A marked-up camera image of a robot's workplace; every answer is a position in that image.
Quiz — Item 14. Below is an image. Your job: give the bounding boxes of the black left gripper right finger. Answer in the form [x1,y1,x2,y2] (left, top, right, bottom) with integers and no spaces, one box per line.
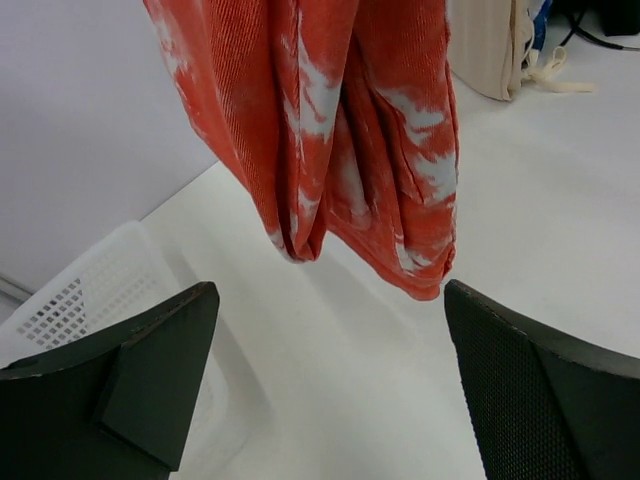
[444,280,639,479]

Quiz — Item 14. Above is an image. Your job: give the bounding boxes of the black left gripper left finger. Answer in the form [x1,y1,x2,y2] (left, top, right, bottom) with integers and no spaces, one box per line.
[1,282,220,479]

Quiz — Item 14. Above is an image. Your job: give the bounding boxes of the orange white patterned trousers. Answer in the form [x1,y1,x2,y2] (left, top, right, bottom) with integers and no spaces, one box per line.
[145,1,459,301]

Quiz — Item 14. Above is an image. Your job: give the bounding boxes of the blue patterned trousers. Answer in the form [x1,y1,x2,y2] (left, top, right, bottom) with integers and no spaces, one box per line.
[527,0,553,51]

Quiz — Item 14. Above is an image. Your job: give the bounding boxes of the white plastic basket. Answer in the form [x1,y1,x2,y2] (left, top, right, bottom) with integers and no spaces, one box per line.
[1,222,267,479]

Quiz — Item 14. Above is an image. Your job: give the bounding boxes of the beige drawstring trousers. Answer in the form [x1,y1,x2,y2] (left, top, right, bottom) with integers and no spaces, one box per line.
[447,0,595,101]

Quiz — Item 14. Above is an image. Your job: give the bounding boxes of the black drawstring trousers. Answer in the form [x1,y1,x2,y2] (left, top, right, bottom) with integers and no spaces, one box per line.
[551,0,639,52]

